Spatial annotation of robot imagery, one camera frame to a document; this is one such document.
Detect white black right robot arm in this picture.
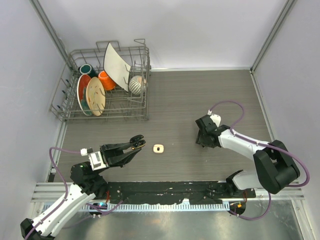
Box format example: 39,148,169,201
195,114,300,198

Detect white slotted cable duct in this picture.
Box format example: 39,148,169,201
43,202,230,213

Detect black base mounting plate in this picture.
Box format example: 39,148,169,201
96,181,256,205

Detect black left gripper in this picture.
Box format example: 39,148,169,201
93,140,141,176

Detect beige speckled round plate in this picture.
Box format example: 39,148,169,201
85,77,106,117

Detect black earbud charging case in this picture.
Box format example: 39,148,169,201
129,134,146,150

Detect grey wire dish rack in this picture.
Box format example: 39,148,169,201
49,39,151,122

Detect white square plate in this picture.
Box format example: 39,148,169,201
103,41,131,92

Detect striped black white cup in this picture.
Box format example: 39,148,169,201
128,75,147,96

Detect aluminium frame rail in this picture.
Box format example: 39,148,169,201
31,182,305,203

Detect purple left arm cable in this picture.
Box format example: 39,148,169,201
23,146,123,240

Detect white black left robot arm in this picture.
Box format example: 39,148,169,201
20,135,146,240

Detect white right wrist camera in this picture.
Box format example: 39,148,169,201
207,109,222,127

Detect dark green mug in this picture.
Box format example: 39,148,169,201
78,63,98,78

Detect orange mug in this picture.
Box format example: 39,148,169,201
98,71,116,91

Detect red green round plate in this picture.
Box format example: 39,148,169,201
76,74,93,116

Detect beige earbud charging case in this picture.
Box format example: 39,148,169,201
152,144,165,154

